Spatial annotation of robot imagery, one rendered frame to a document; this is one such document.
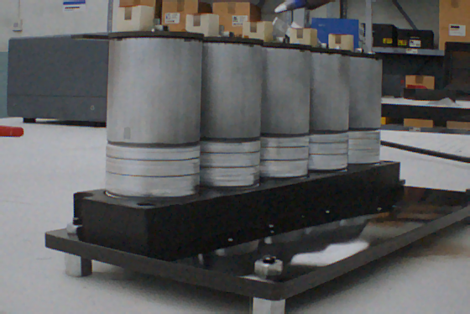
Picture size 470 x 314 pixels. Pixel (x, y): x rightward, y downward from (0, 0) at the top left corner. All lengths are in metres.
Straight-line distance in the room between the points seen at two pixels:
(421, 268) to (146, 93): 0.09
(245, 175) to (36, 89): 0.62
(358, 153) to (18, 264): 0.13
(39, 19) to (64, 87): 4.97
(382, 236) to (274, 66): 0.06
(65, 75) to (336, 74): 0.56
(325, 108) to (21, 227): 0.11
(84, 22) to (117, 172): 5.36
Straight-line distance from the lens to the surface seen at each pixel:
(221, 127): 0.21
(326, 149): 0.26
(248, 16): 4.62
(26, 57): 0.84
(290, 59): 0.23
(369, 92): 0.28
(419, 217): 0.24
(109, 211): 0.19
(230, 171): 0.21
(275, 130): 0.23
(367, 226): 0.22
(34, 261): 0.21
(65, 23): 5.63
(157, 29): 0.19
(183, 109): 0.19
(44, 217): 0.28
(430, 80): 4.35
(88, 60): 0.78
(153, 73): 0.19
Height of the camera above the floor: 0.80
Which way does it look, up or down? 6 degrees down
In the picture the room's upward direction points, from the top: 2 degrees clockwise
